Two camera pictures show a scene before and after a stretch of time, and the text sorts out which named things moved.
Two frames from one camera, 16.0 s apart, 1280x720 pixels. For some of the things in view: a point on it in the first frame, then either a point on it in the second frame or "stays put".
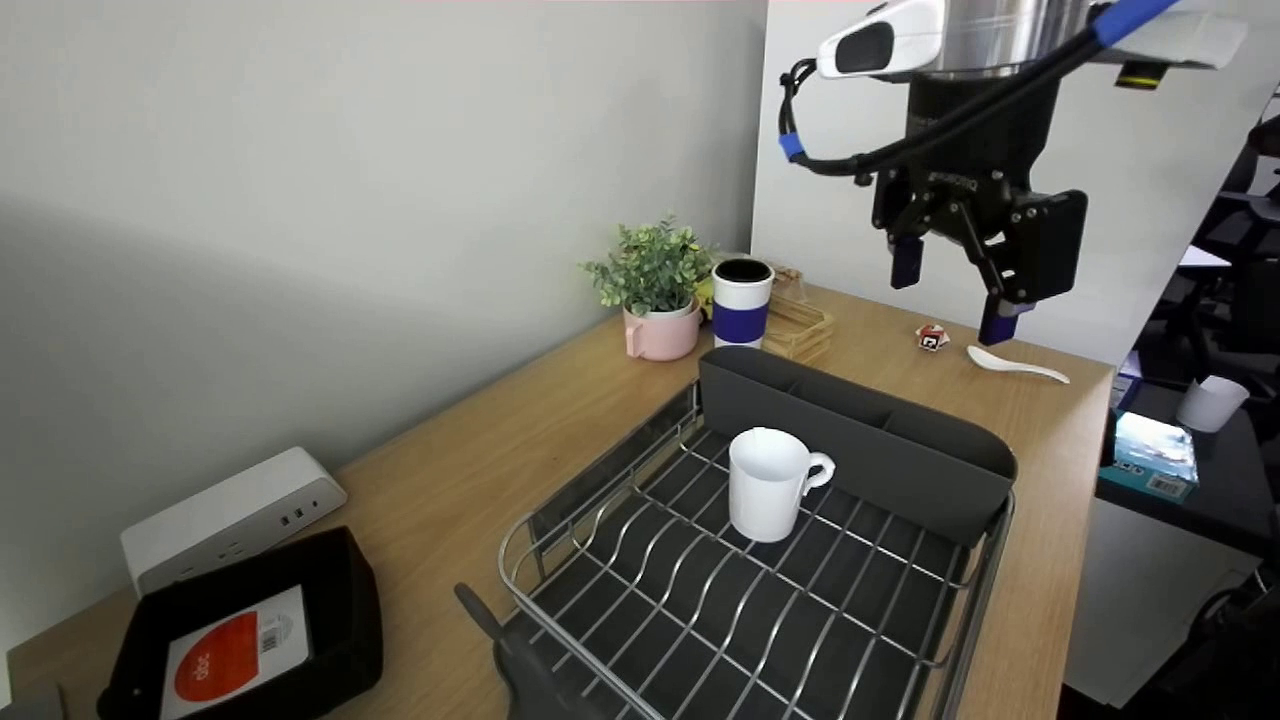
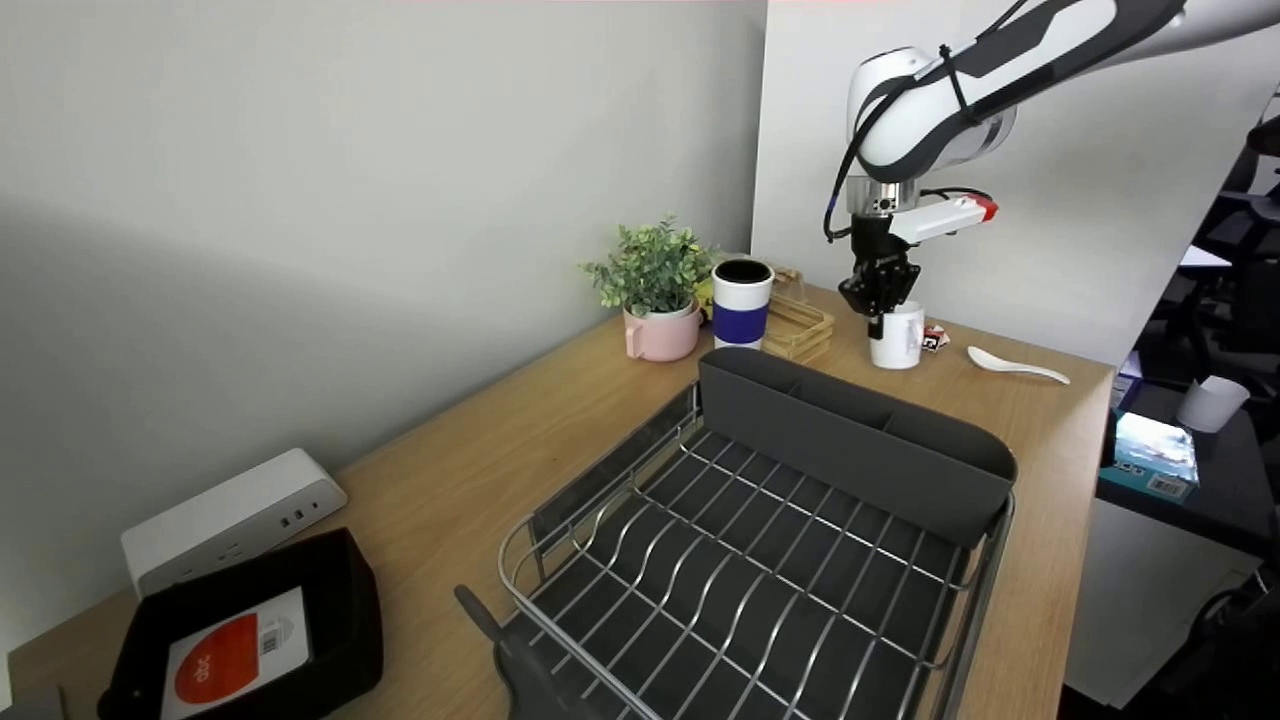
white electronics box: (291, 492) stays put
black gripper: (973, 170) to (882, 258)
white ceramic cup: (767, 482) to (903, 338)
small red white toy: (933, 338) stays put
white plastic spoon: (1013, 365) stays put
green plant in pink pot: (659, 277) stays put
